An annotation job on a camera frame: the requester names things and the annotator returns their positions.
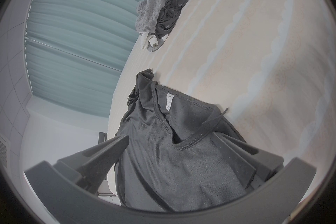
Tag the pile of clothes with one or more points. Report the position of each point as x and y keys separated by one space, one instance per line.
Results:
x=162 y=7

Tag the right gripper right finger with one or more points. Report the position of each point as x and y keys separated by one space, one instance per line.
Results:
x=262 y=162

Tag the ceiling air conditioner vent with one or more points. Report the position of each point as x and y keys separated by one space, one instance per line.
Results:
x=3 y=150

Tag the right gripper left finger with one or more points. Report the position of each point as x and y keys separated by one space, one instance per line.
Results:
x=99 y=162

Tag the black T-shirt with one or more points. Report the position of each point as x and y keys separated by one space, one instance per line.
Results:
x=168 y=165

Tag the bed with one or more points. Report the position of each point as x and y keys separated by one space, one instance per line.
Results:
x=249 y=47

